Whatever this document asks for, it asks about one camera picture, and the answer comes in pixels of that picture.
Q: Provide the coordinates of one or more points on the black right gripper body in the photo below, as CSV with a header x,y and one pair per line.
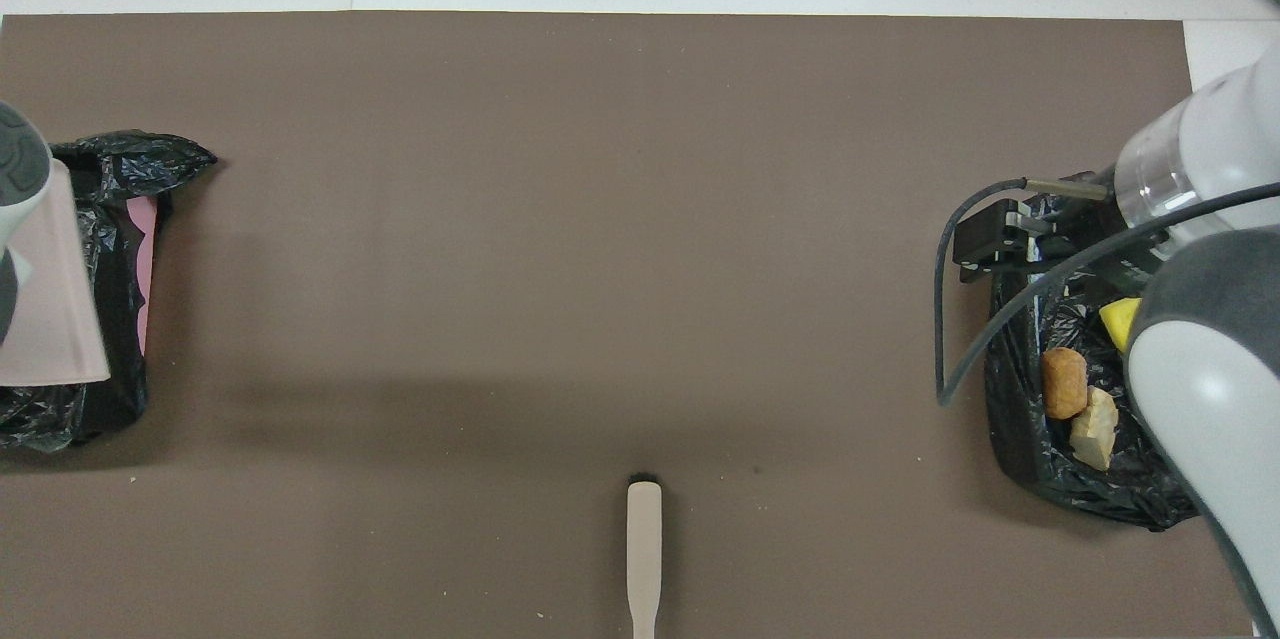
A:
x,y
1030,227

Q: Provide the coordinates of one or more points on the yellow sponge piece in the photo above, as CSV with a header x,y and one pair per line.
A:
x,y
1120,319

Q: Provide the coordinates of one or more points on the brown round bread roll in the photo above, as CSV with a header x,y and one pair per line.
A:
x,y
1064,384

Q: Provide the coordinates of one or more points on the orange white striped bread piece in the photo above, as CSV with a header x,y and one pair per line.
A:
x,y
1095,429

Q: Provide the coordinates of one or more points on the beige brush black bristles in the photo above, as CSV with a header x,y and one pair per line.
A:
x,y
644,539

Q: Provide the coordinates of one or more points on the beige plastic dustpan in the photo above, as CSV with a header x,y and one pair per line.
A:
x,y
55,319

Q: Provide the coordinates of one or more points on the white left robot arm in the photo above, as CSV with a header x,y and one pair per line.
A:
x,y
20,169

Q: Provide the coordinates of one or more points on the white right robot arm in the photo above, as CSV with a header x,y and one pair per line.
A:
x,y
1220,389

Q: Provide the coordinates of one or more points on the black trash bag liner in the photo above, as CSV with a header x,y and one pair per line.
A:
x,y
120,399
1030,459

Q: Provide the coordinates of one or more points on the pink plastic bin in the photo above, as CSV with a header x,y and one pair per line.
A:
x,y
143,214

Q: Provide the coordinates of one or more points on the brown table mat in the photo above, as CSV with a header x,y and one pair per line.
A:
x,y
600,219

